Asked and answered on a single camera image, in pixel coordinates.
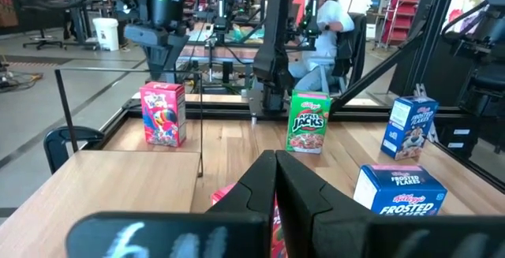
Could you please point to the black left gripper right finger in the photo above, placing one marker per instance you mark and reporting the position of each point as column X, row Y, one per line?
column 315, row 226

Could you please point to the black box white labels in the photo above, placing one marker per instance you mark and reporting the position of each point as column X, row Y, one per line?
column 447, row 137

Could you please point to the wooden shelf black metal legs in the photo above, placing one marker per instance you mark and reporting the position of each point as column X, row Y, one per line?
column 98, row 187

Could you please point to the white plastic bucket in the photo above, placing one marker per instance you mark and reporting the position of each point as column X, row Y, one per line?
column 105, row 35

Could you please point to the black office chair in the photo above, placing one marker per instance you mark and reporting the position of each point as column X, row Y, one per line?
column 27, row 3

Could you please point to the background black robot arm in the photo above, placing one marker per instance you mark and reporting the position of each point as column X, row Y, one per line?
column 222, row 9
column 313, row 9

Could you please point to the red shelving rack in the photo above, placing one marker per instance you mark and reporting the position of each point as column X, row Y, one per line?
column 400, row 17

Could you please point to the black background machine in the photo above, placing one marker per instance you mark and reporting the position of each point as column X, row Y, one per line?
column 489, row 80

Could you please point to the brown wall poster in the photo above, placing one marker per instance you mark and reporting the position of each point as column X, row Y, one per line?
column 8, row 5

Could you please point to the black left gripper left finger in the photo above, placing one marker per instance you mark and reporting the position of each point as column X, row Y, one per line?
column 177, row 234

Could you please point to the red Froot Loops cereal box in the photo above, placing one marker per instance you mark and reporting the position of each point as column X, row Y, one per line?
column 221, row 195
column 161, row 116

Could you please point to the person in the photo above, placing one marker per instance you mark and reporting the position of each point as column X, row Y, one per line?
column 329, row 25

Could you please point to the green Apple Jacks cereal box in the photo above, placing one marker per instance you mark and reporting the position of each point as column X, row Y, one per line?
column 307, row 124

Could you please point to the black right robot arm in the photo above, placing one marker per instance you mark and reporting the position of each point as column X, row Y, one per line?
column 272, row 60

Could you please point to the blue Frosted Flakes cereal box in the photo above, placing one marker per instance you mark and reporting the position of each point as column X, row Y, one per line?
column 408, row 128
column 398, row 191

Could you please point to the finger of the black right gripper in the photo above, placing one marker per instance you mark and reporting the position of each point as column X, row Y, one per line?
column 158, row 60
column 171, row 62

